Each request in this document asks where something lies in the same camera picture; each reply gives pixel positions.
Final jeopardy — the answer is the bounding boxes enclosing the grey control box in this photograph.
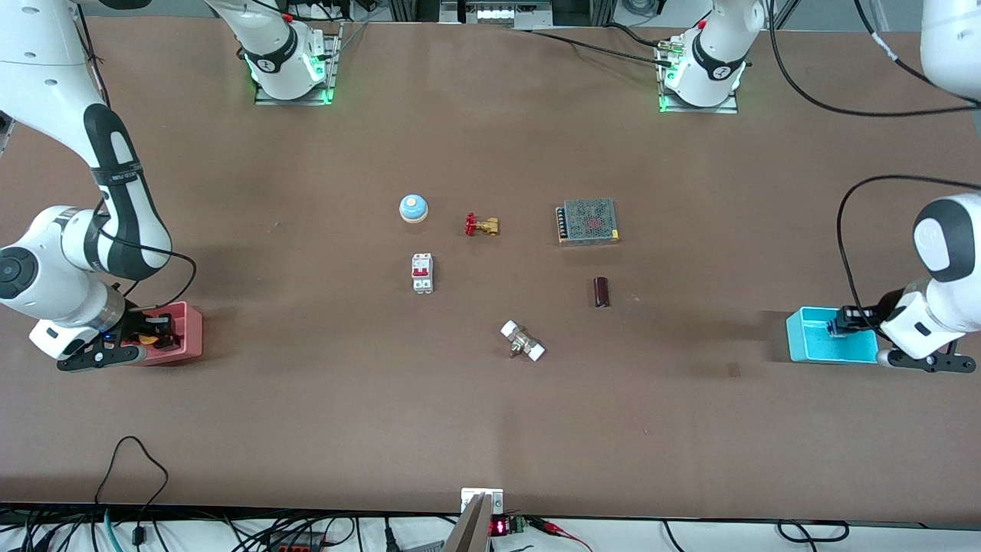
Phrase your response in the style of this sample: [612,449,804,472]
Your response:
[439,0,554,30]

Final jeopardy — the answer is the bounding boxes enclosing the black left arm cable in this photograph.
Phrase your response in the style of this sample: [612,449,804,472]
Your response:
[766,0,981,327]

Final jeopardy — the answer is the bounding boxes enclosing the cyan plastic bin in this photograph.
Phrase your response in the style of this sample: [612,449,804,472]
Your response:
[786,307,882,364]

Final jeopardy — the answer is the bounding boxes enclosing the white mount bracket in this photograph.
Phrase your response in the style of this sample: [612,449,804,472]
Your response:
[461,488,504,514]

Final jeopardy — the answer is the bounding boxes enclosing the black coiled floor cable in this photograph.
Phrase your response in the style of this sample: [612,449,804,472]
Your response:
[776,519,850,544]

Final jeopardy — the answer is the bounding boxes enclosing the metal mesh power supply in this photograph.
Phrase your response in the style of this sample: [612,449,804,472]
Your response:
[556,198,622,247]

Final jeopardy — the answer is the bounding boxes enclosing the grey camera mount pole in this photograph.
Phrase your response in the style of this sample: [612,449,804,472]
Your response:
[443,493,493,552]

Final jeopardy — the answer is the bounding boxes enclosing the pink plastic bin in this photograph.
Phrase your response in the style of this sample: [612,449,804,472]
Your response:
[126,301,204,366]

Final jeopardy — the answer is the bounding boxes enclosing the red clip lead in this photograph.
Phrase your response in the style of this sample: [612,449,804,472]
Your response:
[529,518,592,552]

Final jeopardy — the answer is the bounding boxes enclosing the black table cable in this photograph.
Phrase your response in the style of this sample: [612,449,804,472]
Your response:
[512,28,675,68]

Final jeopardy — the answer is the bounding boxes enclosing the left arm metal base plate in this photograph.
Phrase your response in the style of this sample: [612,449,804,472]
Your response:
[658,38,739,115]

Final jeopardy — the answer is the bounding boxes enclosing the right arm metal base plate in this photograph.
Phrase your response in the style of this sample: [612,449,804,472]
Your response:
[254,21,343,107]

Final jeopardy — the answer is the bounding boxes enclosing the black looped cable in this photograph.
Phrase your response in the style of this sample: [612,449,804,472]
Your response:
[94,435,171,552]

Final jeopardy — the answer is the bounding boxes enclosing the metal valve white caps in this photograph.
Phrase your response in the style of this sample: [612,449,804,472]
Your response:
[500,320,546,363]

